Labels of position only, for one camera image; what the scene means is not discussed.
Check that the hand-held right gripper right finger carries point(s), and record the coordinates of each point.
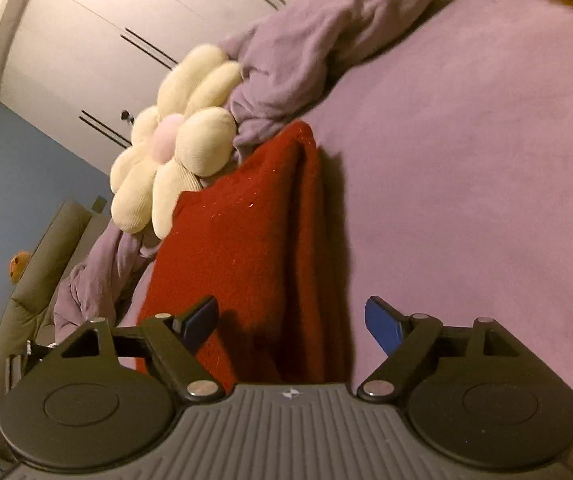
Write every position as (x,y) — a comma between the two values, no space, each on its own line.
(384,326)

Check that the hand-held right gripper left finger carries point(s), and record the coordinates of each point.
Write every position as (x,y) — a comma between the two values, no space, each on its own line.
(201,324)

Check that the red knit cardigan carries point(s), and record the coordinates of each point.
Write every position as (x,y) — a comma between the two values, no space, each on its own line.
(246,240)

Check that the grey-green armchair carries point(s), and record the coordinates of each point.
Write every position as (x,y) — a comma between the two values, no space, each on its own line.
(31,300)

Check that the cream flower-shaped cushion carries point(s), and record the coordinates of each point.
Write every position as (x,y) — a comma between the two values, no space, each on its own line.
(186,140)

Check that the orange plush toy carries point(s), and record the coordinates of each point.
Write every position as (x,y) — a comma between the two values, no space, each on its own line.
(19,266)

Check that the crumpled purple blanket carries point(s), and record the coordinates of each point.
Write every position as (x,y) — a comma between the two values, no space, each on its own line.
(291,50)

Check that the white wardrobe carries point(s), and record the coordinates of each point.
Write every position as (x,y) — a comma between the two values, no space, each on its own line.
(91,35)

